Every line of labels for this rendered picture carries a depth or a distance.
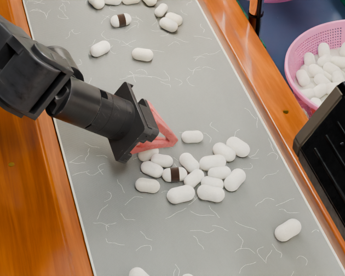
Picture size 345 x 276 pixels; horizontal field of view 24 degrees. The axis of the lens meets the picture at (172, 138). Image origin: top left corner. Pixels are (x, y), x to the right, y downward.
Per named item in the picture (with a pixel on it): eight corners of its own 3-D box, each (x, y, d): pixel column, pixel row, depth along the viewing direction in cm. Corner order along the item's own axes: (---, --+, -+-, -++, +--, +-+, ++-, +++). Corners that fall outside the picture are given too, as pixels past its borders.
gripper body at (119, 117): (136, 84, 111) (93, 65, 106) (156, 133, 104) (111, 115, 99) (108, 116, 113) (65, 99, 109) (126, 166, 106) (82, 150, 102)
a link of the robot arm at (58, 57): (-4, 107, 96) (39, 52, 94) (-24, 60, 105) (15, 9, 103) (70, 143, 104) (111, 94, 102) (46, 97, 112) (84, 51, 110)
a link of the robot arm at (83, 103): (45, 122, 99) (69, 85, 97) (31, 93, 104) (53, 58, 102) (89, 138, 103) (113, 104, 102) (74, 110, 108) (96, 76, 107)
